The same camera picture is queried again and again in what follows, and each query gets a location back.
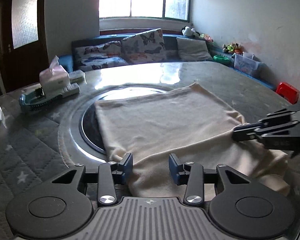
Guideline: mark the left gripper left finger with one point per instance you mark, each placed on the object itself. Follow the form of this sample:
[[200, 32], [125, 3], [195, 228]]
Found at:
[[111, 174]]

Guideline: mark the white remote control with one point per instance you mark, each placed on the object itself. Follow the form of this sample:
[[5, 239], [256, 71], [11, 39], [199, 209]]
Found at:
[[70, 90]]

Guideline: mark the right butterfly pillow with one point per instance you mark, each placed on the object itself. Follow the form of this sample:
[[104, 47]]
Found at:
[[144, 47]]

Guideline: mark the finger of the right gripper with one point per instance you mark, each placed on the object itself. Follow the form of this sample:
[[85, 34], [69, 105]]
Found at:
[[246, 132], [280, 117]]

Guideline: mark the dark wooden door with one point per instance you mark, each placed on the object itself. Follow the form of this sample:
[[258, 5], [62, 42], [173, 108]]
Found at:
[[23, 52]]

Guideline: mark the cream beige garment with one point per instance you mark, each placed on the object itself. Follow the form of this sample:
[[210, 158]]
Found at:
[[202, 134]]

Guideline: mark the teal black basket tool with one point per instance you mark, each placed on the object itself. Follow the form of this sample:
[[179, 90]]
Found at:
[[36, 100]]

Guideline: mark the round black induction plate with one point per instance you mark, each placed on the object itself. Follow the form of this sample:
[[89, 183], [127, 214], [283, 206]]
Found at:
[[107, 124]]

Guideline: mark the left butterfly pillow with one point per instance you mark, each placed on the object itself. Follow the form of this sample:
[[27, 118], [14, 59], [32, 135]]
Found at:
[[106, 55]]

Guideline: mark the grey quilted star tablecloth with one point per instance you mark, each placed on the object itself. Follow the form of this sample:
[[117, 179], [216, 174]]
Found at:
[[30, 150]]

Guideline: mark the red plastic stool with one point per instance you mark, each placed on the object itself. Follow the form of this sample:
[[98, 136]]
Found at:
[[287, 91]]

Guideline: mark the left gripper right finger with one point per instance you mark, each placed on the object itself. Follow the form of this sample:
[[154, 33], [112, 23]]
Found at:
[[190, 174]]

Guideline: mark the grey cushion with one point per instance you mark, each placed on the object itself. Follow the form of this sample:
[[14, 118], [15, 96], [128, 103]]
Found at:
[[193, 50]]

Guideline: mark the stuffed toys pile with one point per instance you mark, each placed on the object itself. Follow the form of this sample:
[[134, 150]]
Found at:
[[233, 48]]

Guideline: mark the clear plastic storage box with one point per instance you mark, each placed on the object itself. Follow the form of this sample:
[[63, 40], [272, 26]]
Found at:
[[247, 65]]

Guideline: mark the green packet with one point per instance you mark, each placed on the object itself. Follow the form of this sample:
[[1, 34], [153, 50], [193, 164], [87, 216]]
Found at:
[[76, 76]]

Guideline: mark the white tissue box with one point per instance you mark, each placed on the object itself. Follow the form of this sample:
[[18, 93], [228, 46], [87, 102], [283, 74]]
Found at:
[[54, 78]]

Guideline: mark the butterfly pillow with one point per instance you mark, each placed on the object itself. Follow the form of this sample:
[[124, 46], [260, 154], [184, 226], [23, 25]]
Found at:
[[106, 55], [144, 47]]

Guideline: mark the panda plush toy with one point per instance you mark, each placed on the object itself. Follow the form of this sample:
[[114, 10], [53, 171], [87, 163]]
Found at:
[[190, 32]]

